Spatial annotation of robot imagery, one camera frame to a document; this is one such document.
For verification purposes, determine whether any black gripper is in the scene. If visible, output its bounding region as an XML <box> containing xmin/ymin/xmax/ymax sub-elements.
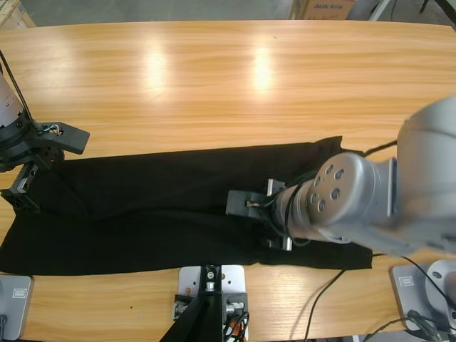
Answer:
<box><xmin>0</xmin><ymin>120</ymin><xmax>67</xmax><ymax>215</ymax></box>
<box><xmin>257</xmin><ymin>179</ymin><xmax>294</xmax><ymax>253</ymax></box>

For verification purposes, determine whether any black Unitree polo shirt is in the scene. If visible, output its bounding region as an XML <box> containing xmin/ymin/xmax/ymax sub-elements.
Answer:
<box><xmin>0</xmin><ymin>135</ymin><xmax>375</xmax><ymax>277</ymax></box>

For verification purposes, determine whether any grey arm base disc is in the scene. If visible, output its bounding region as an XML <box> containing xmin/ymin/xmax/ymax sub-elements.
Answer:
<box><xmin>425</xmin><ymin>259</ymin><xmax>456</xmax><ymax>311</ymax></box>

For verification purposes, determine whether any white metal mounting plate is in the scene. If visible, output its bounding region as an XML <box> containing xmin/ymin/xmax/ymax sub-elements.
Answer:
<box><xmin>177</xmin><ymin>265</ymin><xmax>249</xmax><ymax>342</ymax></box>

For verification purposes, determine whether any wooden crate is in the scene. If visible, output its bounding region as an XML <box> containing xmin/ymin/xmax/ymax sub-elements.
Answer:
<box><xmin>0</xmin><ymin>0</ymin><xmax>37</xmax><ymax>29</ymax></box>

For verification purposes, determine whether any white box with AUX print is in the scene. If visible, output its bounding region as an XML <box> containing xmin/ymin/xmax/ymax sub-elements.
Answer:
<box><xmin>305</xmin><ymin>0</ymin><xmax>357</xmax><ymax>21</ymax></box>

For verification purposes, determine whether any grey metal stand leg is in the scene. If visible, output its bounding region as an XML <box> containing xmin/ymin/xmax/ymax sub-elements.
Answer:
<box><xmin>368</xmin><ymin>0</ymin><xmax>393</xmax><ymax>22</ymax></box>

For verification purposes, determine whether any black diagonal bar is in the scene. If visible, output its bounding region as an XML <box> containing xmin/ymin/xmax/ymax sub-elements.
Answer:
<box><xmin>432</xmin><ymin>0</ymin><xmax>456</xmax><ymax>21</ymax></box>

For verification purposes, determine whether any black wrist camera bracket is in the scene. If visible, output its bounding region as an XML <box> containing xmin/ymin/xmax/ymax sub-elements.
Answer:
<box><xmin>225</xmin><ymin>190</ymin><xmax>277</xmax><ymax>220</ymax></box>
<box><xmin>33</xmin><ymin>121</ymin><xmax>90</xmax><ymax>155</ymax></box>

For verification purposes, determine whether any black corner bracket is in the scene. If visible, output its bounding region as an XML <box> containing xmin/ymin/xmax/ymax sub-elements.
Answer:
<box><xmin>199</xmin><ymin>262</ymin><xmax>224</xmax><ymax>296</ymax></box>
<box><xmin>222</xmin><ymin>292</ymin><xmax>249</xmax><ymax>318</ymax></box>
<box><xmin>173</xmin><ymin>294</ymin><xmax>195</xmax><ymax>320</ymax></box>

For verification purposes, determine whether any black cable bundle under post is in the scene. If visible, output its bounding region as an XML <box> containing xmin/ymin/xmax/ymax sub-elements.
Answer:
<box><xmin>221</xmin><ymin>310</ymin><xmax>251</xmax><ymax>342</ymax></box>

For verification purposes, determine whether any long black arched cable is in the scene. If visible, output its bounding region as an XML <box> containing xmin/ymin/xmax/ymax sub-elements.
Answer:
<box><xmin>305</xmin><ymin>252</ymin><xmax>456</xmax><ymax>341</ymax></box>

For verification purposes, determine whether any orange cable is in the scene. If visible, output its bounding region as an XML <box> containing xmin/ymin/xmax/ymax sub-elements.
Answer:
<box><xmin>227</xmin><ymin>318</ymin><xmax>247</xmax><ymax>334</ymax></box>

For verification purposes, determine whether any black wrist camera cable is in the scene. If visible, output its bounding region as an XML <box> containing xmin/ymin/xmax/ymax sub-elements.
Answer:
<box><xmin>0</xmin><ymin>49</ymin><xmax>38</xmax><ymax>131</ymax></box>
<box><xmin>283</xmin><ymin>140</ymin><xmax>398</xmax><ymax>247</ymax></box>

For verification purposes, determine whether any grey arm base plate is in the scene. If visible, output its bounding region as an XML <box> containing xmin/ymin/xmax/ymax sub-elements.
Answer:
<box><xmin>0</xmin><ymin>274</ymin><xmax>36</xmax><ymax>341</ymax></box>
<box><xmin>388</xmin><ymin>262</ymin><xmax>456</xmax><ymax>332</ymax></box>

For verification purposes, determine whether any dark aluminium camera post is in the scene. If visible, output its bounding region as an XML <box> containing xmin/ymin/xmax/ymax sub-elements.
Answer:
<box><xmin>158</xmin><ymin>294</ymin><xmax>225</xmax><ymax>342</ymax></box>

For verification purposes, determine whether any black cable bundle at base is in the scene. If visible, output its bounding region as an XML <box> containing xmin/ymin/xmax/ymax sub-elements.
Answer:
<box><xmin>361</xmin><ymin>309</ymin><xmax>452</xmax><ymax>342</ymax></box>

